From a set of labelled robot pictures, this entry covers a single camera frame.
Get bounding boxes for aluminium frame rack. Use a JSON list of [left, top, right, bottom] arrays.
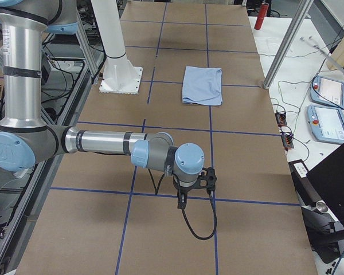
[[0, 29, 103, 274]]

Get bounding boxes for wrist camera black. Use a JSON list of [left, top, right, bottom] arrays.
[[196, 167, 217, 192]]

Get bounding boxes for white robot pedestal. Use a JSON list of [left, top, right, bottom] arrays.
[[91, 0, 143, 95]]

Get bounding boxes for aluminium frame post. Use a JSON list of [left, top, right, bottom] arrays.
[[263, 0, 314, 89]]

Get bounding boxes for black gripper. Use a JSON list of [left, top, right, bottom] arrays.
[[173, 177, 215, 209]]

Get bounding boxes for teach pendant tablet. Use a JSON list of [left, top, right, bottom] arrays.
[[307, 104, 344, 144], [310, 76, 344, 109]]

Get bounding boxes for near teach pendant tablet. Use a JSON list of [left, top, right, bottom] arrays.
[[307, 104, 344, 144]]

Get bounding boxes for orange terminal board near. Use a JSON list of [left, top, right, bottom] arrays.
[[280, 132, 294, 151]]

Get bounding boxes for light blue t-shirt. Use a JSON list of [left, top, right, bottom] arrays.
[[182, 66, 222, 106]]

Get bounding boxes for orange terminal board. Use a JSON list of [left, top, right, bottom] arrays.
[[280, 132, 294, 151], [275, 112, 287, 127]]

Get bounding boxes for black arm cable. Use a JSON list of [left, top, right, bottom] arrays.
[[147, 168, 218, 240]]

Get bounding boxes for red cylinder bottle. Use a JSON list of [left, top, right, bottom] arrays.
[[254, 2, 269, 30]]

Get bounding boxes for far teach pendant tablet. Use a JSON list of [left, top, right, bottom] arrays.
[[310, 76, 344, 109]]

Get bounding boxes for orange terminal board far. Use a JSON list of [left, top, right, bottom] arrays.
[[275, 112, 287, 127]]

